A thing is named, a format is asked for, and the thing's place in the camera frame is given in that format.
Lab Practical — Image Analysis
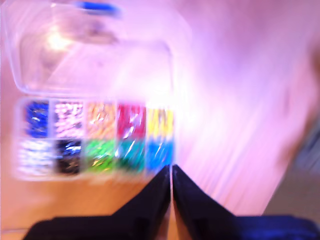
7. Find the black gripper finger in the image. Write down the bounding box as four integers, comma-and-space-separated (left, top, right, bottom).
172, 163, 238, 240
112, 164, 172, 240

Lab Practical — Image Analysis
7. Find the clear plastic pin organizer box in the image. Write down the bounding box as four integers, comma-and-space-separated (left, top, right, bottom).
2, 0, 193, 182

